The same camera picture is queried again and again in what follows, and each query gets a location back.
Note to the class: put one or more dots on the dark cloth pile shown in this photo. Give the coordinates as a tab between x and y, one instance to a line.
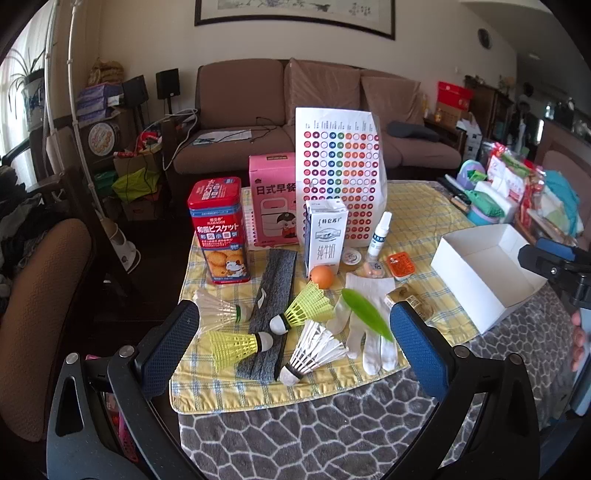
18	221

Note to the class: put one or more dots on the wicker basket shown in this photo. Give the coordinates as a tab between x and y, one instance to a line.
545	235

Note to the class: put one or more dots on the pink cardboard box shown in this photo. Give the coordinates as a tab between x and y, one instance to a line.
272	198

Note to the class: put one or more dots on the green bag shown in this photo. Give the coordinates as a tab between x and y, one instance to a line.
136	184

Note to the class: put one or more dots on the yellow plastic shuttlecock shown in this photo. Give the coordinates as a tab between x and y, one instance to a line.
304	309
235	347

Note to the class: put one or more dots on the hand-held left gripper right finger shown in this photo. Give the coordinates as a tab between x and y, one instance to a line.
420	350

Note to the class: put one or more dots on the purple lidded bowl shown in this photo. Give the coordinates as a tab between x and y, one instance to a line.
472	167

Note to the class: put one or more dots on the orange jelly cup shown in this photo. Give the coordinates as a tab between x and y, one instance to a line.
400	264

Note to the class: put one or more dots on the grey headband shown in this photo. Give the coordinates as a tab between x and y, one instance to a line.
272	286

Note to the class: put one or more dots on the golden snack packet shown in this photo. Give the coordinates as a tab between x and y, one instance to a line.
411	297

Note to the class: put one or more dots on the black speaker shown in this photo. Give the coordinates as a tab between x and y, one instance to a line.
167	83
135	91

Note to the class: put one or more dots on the colourful dot sticker sheet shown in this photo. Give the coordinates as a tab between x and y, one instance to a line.
341	157

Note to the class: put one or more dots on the white feather shuttlecock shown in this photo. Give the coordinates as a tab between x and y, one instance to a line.
314	353
217	310

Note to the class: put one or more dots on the pink plastic basket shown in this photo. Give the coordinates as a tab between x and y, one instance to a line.
122	429

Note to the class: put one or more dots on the brown sofa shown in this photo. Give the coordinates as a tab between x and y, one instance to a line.
323	87

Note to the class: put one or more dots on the brown cushioned chair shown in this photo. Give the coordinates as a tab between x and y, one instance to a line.
41	300

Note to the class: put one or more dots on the stack of blue boxes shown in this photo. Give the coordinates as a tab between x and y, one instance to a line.
99	101

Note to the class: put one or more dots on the potted plant in vase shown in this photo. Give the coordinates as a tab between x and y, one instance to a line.
33	104

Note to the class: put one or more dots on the white cardboard box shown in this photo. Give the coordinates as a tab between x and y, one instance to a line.
480	281

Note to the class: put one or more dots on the framed painting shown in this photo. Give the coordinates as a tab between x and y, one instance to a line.
295	9

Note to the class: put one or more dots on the white tissue box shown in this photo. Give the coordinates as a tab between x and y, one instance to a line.
505	198

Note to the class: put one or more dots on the yellow plaid cloth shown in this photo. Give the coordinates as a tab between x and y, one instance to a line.
429	230

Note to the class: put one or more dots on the red gift box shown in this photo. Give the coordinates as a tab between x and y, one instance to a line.
455	94

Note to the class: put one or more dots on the green wipes packet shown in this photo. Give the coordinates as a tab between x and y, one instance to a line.
485	203

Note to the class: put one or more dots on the white milk carton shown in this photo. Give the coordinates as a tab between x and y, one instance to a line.
323	240

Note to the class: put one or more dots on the red biscuit tin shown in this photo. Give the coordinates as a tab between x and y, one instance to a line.
221	230

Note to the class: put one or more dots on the green plastic leaf piece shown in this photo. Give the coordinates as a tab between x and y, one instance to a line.
367	314

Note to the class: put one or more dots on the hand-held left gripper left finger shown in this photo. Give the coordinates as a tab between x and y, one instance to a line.
171	350

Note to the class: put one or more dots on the wall clock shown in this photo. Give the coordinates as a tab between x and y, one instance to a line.
484	37

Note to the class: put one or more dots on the teal and purple bowl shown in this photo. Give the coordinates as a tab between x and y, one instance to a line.
480	218

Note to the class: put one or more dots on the round cookie tin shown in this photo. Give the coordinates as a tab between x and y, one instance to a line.
105	137

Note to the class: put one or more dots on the person's right hand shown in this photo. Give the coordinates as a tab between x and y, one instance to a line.
579	341

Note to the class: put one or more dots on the white cotton glove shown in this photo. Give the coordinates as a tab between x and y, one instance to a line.
360	286

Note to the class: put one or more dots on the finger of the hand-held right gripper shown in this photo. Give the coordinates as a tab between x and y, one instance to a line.
538	261

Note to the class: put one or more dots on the paper sheets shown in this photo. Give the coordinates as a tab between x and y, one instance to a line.
221	136

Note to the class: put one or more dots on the white spray bottle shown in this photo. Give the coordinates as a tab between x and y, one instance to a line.
379	235

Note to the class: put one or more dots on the white floor lamp stand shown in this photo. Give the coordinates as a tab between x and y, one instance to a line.
117	240

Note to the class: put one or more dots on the orange ball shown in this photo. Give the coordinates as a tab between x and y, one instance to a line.
322	277

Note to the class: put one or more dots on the teal cloth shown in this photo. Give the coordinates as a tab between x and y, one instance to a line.
563	194

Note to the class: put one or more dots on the small round lidded container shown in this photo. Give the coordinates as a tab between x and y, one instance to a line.
352	256

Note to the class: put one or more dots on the red snack bags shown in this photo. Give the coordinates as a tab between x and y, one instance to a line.
512	175

